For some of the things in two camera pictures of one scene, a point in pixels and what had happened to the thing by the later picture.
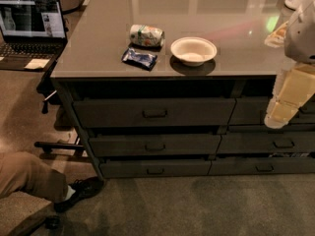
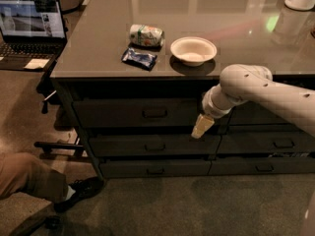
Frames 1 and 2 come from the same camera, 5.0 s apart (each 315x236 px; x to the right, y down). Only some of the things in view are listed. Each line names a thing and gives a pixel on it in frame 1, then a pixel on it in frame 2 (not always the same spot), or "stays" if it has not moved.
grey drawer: (155, 112) stays
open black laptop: (33, 30) stays
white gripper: (301, 38) -> (211, 107)
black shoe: (83, 188) stays
